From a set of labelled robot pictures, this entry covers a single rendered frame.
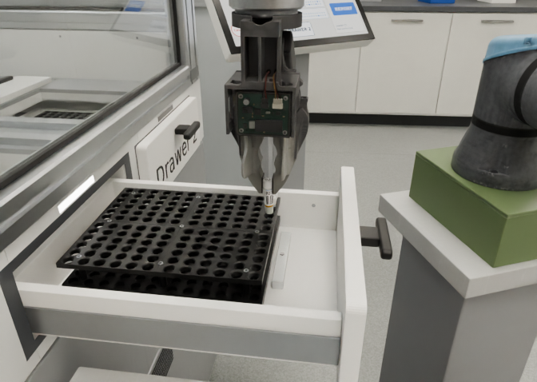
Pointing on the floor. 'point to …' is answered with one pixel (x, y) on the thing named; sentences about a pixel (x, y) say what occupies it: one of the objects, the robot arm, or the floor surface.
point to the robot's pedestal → (454, 306)
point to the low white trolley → (121, 376)
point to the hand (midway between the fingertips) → (268, 181)
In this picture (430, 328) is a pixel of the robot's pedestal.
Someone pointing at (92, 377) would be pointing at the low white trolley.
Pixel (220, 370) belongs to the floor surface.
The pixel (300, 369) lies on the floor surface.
